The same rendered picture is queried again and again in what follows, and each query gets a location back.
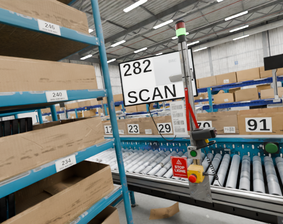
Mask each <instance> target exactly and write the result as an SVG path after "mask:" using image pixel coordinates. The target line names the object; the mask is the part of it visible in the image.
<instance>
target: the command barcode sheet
mask: <svg viewBox="0 0 283 224"><path fill-rule="evenodd" d="M169 103H170V110H171V119H172V126H173V132H174V135H188V132H187V122H186V115H185V108H184V104H186V103H185V102H184V101H183V100H180V101H173V102H169Z"/></svg>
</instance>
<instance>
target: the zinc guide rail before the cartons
mask: <svg viewBox="0 0 283 224"><path fill-rule="evenodd" d="M162 136H163V137H175V135H162ZM162 136H161V135H128V136H120V137H162ZM104 137H113V136H104ZM176 137H184V138H190V135H176ZM216 138H283V135H217V136H216Z"/></svg>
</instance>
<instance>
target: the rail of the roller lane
mask: <svg viewBox="0 0 283 224"><path fill-rule="evenodd" d="M111 172H112V180H113V181H116V182H120V176H119V171H118V170H113V169H111ZM125 174H126V179H127V184H130V185H134V186H139V187H143V188H149V189H154V190H158V191H163V192H168V193H172V194H177V195H181V196H187V197H190V190H189V183H188V181H183V180H175V179H169V178H163V177H158V176H150V175H144V174H138V173H132V172H125ZM210 187H211V196H212V202H215V203H219V204H224V205H229V206H233V207H238V208H244V209H248V210H252V211H257V212H262V213H266V214H271V215H275V216H281V217H283V196H276V195H270V194H265V193H259V192H251V191H245V190H239V189H233V188H226V187H220V186H214V185H210Z"/></svg>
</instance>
